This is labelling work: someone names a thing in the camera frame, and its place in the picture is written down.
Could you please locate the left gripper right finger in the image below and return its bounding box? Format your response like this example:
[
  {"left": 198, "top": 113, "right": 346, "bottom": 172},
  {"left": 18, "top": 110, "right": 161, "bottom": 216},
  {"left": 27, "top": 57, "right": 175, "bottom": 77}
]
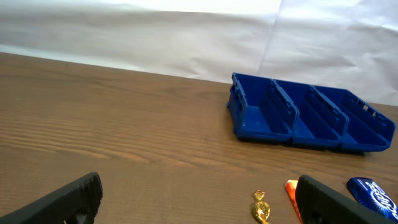
[{"left": 294, "top": 174, "right": 398, "bottom": 224}]

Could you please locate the blue candy pack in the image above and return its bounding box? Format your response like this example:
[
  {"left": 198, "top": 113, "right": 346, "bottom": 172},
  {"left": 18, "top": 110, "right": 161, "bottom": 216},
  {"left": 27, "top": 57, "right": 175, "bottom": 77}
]
[{"left": 346, "top": 177, "right": 398, "bottom": 222}]

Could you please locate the gold wrapped candy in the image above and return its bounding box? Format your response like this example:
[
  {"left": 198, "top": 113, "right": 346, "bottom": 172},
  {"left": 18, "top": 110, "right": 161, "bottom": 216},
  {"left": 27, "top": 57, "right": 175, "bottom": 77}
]
[{"left": 251, "top": 190, "right": 271, "bottom": 224}]

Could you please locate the blue tray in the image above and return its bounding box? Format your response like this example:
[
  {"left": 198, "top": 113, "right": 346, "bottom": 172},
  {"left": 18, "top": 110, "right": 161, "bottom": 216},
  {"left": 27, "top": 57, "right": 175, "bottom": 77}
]
[{"left": 226, "top": 72, "right": 397, "bottom": 153}]

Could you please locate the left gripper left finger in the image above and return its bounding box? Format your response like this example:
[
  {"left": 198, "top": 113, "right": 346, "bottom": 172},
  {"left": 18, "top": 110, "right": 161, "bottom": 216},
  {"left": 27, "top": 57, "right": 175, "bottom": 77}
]
[{"left": 0, "top": 172, "right": 103, "bottom": 224}]

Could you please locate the orange candy box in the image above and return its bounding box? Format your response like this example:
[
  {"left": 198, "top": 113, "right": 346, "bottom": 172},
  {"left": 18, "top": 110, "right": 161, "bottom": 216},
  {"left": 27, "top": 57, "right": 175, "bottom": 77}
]
[{"left": 284, "top": 179, "right": 304, "bottom": 224}]

